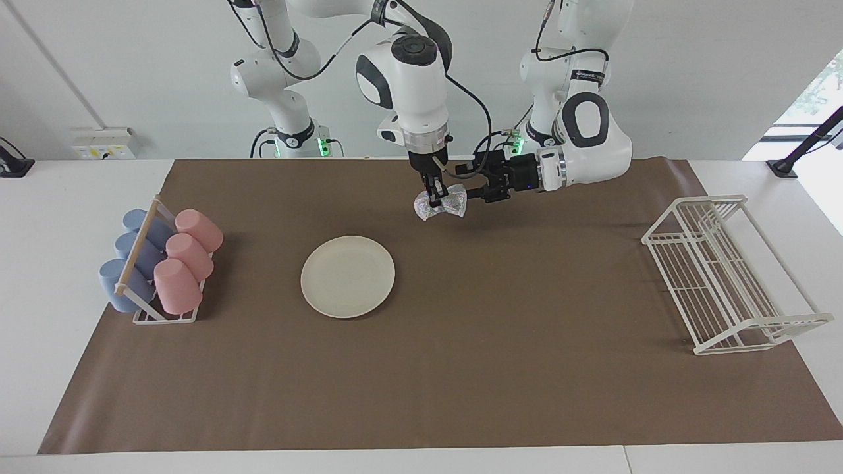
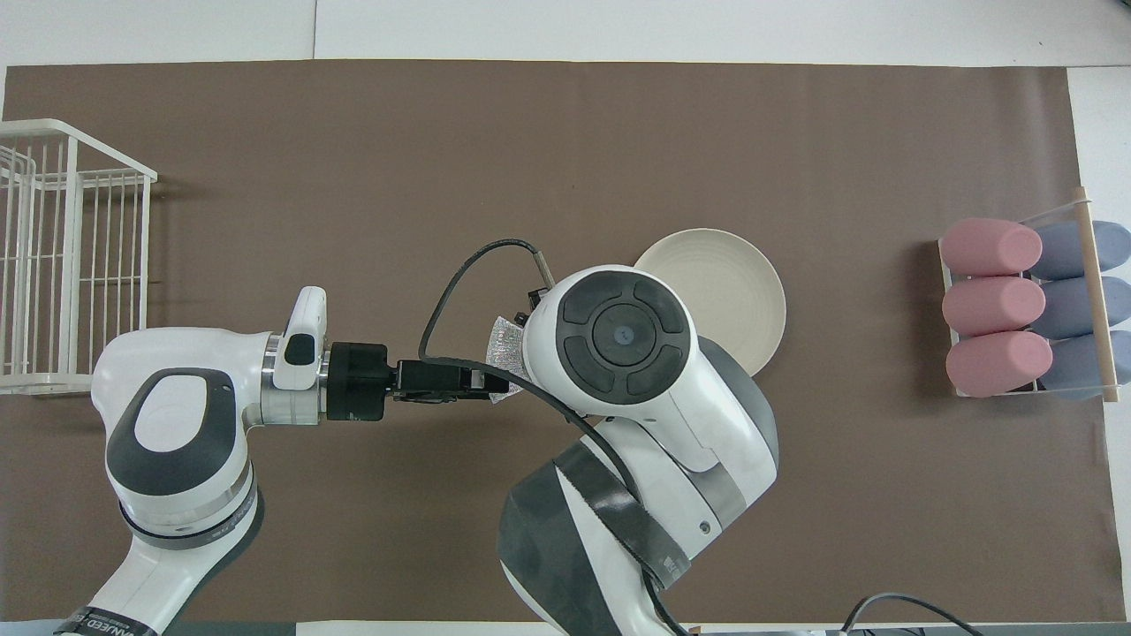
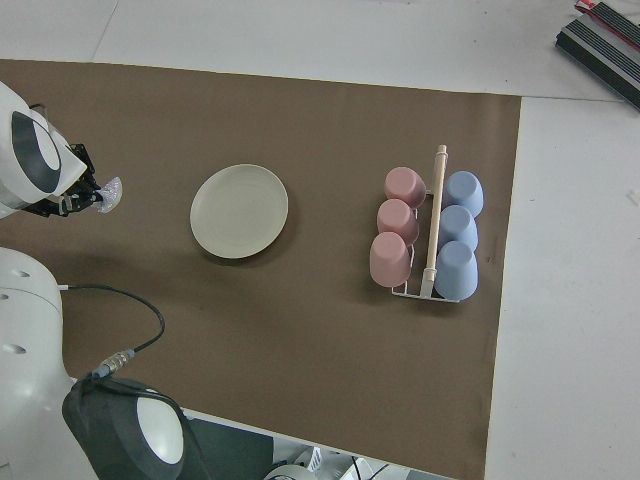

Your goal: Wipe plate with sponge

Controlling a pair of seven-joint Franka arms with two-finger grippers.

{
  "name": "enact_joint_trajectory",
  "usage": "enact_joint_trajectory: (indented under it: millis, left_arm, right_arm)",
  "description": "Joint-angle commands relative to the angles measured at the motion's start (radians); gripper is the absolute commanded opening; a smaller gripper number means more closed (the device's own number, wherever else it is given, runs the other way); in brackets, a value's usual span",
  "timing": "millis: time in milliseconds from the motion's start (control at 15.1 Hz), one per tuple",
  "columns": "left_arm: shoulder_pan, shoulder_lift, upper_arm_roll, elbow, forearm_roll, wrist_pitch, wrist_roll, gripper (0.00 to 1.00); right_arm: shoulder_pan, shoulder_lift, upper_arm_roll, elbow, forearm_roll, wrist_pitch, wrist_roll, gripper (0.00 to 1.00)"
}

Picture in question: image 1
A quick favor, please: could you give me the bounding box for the black left base cable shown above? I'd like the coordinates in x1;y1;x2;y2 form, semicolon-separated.
472;105;535;157

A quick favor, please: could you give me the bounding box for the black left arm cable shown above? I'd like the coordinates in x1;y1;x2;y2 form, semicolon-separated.
533;0;611;86

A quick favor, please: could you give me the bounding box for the white cup holder rack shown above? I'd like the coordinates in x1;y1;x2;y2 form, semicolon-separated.
114;196;215;325

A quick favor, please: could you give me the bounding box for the cream round plate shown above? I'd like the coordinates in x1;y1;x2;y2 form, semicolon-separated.
300;236;396;319

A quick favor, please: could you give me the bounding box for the black base cable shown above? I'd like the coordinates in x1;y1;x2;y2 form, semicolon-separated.
250;128;277;159
472;105;535;157

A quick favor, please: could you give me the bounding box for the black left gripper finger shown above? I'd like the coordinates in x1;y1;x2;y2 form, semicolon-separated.
464;183;508;203
456;151;506;182

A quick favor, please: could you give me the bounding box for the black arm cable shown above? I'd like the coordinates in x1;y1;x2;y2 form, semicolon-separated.
533;0;611;86
227;0;493;177

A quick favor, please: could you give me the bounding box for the silver mesh sponge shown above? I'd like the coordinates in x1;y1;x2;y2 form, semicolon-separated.
414;184;468;221

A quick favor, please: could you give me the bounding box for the pink plastic cup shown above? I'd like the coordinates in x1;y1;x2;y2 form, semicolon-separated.
175;209;224;253
165;233;215;281
153;258;203;315

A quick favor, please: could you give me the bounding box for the white wall power outlet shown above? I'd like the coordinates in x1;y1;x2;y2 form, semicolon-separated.
70;127;138;161

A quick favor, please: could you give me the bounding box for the black right base cable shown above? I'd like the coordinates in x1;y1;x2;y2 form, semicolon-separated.
250;128;277;159

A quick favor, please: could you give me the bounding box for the white wire dish rack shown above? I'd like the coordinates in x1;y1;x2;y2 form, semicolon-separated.
641;194;834;356

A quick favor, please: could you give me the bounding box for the brown table mat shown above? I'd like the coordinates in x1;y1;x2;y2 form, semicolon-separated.
38;158;843;455

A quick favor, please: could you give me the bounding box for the blue plastic cup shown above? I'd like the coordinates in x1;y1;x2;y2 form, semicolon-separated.
115;232;165;277
122;209;173;250
99;259;157;313

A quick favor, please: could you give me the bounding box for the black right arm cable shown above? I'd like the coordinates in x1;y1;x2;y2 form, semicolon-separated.
227;0;493;177

